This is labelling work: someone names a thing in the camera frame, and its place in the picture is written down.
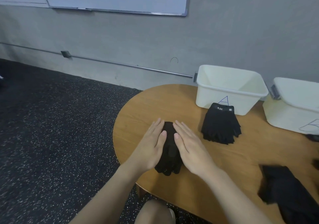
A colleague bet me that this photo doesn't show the person's right hand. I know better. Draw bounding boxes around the person's right hand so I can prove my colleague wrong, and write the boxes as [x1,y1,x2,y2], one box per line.
[172,120,217,180]

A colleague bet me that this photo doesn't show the person's left hand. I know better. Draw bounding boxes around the person's left hand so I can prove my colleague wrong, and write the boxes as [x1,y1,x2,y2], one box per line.
[124,118,167,175]

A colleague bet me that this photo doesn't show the black fingerless glove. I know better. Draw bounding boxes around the black fingerless glove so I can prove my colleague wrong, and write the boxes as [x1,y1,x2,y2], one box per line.
[201,102,242,145]
[258,165,319,224]

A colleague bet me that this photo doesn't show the stack of black gloves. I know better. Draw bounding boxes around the stack of black gloves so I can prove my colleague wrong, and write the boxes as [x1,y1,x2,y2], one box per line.
[155,121,184,176]

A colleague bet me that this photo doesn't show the pile of black gloves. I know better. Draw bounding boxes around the pile of black gloves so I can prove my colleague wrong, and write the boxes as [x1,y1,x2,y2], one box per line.
[305,133,319,171]
[155,121,184,176]

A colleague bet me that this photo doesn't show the black strapped glove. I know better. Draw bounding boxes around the black strapped glove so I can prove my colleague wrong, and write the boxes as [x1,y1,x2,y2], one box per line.
[201,102,242,145]

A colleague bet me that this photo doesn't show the white plastic bin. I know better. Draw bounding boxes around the white plastic bin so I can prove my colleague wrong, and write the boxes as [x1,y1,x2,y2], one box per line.
[263,77,319,135]
[194,64,269,116]

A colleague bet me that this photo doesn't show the person's left forearm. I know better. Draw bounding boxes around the person's left forearm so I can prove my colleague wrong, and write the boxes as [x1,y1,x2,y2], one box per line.
[70,162,143,224]

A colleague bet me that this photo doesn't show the person's right forearm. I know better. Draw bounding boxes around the person's right forearm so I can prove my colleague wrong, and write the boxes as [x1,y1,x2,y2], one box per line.
[199,167,275,224]

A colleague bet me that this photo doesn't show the person's left leg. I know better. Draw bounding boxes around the person's left leg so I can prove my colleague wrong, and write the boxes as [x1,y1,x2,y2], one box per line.
[135,199,175,224]

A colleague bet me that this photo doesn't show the grey wall pipe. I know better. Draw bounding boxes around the grey wall pipe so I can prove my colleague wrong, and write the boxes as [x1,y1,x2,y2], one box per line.
[0,42,197,79]

